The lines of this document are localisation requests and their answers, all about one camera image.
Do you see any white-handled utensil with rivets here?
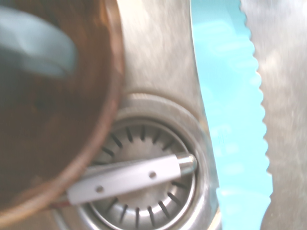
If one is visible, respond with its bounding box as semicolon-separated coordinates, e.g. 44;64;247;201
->
51;153;198;208

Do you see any grey ceramic mug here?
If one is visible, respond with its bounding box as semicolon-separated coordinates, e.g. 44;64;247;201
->
0;4;79;78

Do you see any metal sink drain strainer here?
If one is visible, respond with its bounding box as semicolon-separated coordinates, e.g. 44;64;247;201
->
54;92;222;230

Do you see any teal serrated knife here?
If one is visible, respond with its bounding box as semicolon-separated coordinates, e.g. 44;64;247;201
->
189;0;275;230

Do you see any brown wooden bowl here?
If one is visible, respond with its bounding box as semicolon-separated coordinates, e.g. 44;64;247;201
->
0;0;126;227

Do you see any stainless steel sink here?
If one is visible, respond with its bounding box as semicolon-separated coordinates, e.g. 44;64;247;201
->
0;0;307;230

